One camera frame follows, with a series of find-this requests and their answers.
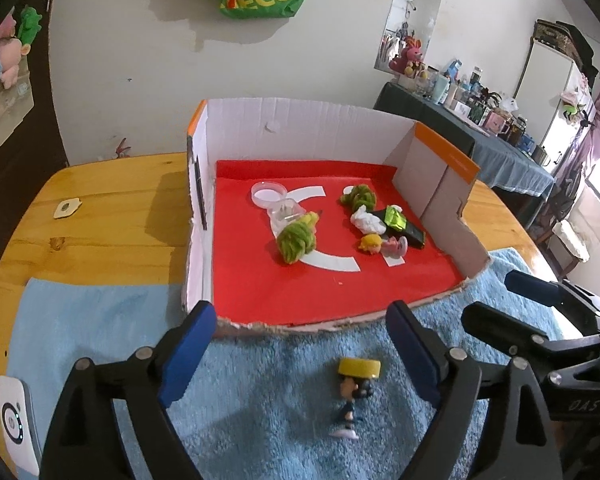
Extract small wooden flower coaster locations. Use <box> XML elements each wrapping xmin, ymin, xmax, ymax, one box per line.
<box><xmin>53</xmin><ymin>197</ymin><xmax>82</xmax><ymax>219</ymax></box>

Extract green fuzzy scrunchie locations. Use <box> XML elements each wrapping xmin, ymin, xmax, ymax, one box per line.
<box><xmin>339</xmin><ymin>184</ymin><xmax>377</xmax><ymax>212</ymax></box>
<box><xmin>276</xmin><ymin>220</ymin><xmax>316</xmax><ymax>264</ymax></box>

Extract yellow green small plush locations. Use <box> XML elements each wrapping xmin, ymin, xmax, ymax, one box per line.
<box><xmin>300</xmin><ymin>211</ymin><xmax>320</xmax><ymax>230</ymax></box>

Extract green and black packet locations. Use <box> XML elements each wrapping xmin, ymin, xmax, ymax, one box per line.
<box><xmin>379</xmin><ymin>205</ymin><xmax>426</xmax><ymax>249</ymax></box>

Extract small clear plastic container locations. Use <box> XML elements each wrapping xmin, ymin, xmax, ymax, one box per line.
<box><xmin>268</xmin><ymin>198</ymin><xmax>306</xmax><ymax>224</ymax></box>

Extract plush toys hanging on door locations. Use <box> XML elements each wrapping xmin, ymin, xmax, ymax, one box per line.
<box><xmin>0</xmin><ymin>6</ymin><xmax>43</xmax><ymax>147</ymax></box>

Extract pink small toy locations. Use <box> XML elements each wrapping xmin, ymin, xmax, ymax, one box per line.
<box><xmin>380</xmin><ymin>236</ymin><xmax>408</xmax><ymax>259</ymax></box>

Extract blue fluffy towel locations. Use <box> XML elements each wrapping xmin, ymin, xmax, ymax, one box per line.
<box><xmin>7</xmin><ymin>246</ymin><xmax>566</xmax><ymax>480</ymax></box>

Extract yellow small toy figure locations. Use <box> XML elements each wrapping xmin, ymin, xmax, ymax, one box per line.
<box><xmin>358</xmin><ymin>233</ymin><xmax>384</xmax><ymax>255</ymax></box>

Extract white electronic device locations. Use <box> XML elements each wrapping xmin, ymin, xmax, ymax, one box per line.
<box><xmin>0</xmin><ymin>375</ymin><xmax>40</xmax><ymax>477</ymax></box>

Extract cluttered dresser with dark cloth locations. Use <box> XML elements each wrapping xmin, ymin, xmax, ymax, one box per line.
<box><xmin>374</xmin><ymin>81</ymin><xmax>555</xmax><ymax>200</ymax></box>

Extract red Miniso bag liner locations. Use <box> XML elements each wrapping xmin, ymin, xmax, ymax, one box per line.
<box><xmin>212</xmin><ymin>160</ymin><xmax>464</xmax><ymax>326</ymax></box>

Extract yellow hat doll figure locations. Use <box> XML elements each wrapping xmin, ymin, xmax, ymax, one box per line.
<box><xmin>329</xmin><ymin>356</ymin><xmax>381</xmax><ymax>440</ymax></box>

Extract wall mirror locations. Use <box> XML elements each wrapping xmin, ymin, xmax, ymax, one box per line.
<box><xmin>375</xmin><ymin>0</ymin><xmax>441</xmax><ymax>73</ymax></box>

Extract pink plush toy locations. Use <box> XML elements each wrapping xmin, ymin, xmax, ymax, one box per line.
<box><xmin>389</xmin><ymin>37</ymin><xmax>422</xmax><ymax>78</ymax></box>

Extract black and white sock roll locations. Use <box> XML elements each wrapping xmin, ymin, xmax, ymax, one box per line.
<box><xmin>350</xmin><ymin>205</ymin><xmax>387</xmax><ymax>236</ymax></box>

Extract white refrigerator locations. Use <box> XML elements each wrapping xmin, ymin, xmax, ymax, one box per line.
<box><xmin>514</xmin><ymin>40</ymin><xmax>592</xmax><ymax>172</ymax></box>

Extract round clear plastic lid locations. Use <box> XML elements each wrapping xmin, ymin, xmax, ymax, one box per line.
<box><xmin>250</xmin><ymin>181</ymin><xmax>288</xmax><ymax>209</ymax></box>

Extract white orange cardboard box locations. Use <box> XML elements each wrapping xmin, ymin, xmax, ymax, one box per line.
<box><xmin>182</xmin><ymin>98</ymin><xmax>491</xmax><ymax>333</ymax></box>

